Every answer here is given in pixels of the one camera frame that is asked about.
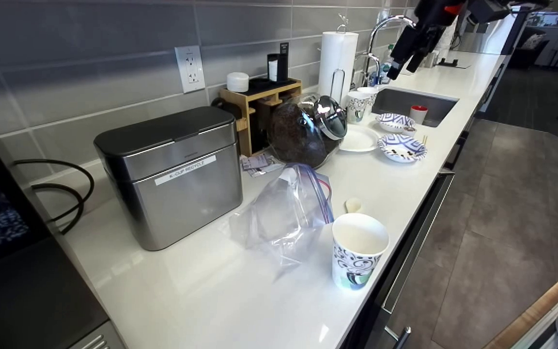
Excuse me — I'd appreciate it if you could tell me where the stack of white lids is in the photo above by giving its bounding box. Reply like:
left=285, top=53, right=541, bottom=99
left=226, top=72, right=250, bottom=93

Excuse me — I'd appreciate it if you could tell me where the white wall socket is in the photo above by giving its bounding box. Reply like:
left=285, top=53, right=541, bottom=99
left=174, top=45, right=206, bottom=94

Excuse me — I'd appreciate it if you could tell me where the small chrome tap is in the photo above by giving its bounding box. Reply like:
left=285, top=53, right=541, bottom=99
left=354, top=53, right=382, bottom=88

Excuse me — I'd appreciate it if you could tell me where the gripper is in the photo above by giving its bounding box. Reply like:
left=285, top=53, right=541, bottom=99
left=387, top=0, right=465, bottom=81

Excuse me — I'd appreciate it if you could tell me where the clear plastic zip bag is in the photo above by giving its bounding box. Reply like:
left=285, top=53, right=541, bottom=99
left=229, top=163, right=335, bottom=281

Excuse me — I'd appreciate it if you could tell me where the soap bottle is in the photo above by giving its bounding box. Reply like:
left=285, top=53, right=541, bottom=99
left=379, top=44, right=396, bottom=86

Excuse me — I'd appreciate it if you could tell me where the wooden organizer rack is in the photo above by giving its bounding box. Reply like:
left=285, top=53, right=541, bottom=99
left=219, top=79, right=303, bottom=157

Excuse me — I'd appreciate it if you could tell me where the glass jar of coffee beans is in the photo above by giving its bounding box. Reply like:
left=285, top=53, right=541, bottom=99
left=266, top=93, right=349, bottom=170

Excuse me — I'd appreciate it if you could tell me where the drawer handle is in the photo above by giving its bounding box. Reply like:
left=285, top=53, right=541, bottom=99
left=381, top=172, right=456, bottom=315
left=385, top=325, right=412, bottom=349

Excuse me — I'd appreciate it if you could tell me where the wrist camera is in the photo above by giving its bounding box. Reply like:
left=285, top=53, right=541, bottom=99
left=467, top=0, right=552, bottom=25

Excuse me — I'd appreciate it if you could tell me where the black appliance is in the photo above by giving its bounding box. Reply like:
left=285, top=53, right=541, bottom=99
left=0, top=104, right=111, bottom=349

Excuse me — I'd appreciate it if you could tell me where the heap of packets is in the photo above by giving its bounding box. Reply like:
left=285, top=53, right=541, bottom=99
left=240, top=153, right=285, bottom=178

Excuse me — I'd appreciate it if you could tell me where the wooden table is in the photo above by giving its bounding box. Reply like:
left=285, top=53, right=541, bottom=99
left=481, top=256, right=558, bottom=349

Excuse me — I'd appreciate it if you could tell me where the red rimmed cup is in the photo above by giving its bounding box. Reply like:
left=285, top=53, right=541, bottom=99
left=409, top=105, right=429, bottom=125

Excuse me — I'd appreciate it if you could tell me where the stainless steel recycling bin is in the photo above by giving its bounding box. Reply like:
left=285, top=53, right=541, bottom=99
left=93, top=106, right=244, bottom=252

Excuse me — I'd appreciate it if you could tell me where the blue patterned bowl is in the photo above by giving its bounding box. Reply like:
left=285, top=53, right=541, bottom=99
left=375, top=112, right=416, bottom=134
left=377, top=134, right=428, bottom=164

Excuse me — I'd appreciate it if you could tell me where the silver jar lid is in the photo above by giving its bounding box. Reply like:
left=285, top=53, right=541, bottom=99
left=313, top=95, right=348, bottom=141

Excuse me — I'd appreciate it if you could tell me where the paper towel holder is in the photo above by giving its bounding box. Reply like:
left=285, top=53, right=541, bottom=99
left=329, top=13, right=349, bottom=105

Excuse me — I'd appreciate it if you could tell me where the black cable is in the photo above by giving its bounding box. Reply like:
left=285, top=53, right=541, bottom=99
left=13, top=159, right=96, bottom=236

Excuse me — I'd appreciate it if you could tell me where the white plate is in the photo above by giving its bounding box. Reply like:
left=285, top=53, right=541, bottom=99
left=339, top=124, right=381, bottom=153

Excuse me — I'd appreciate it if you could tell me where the patterned paper cup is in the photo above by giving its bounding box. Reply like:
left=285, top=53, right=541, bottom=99
left=331, top=213, right=390, bottom=291
left=345, top=91, right=372, bottom=124
left=357, top=86, right=380, bottom=115

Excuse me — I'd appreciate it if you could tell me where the sink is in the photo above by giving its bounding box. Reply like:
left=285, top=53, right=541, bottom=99
left=371, top=87, right=459, bottom=128

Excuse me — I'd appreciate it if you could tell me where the paper towel roll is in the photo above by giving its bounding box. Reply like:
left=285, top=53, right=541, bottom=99
left=318, top=31, right=359, bottom=106

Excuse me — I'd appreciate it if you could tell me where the tall chrome tap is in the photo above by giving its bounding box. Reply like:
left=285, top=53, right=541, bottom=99
left=366, top=15, right=417, bottom=88

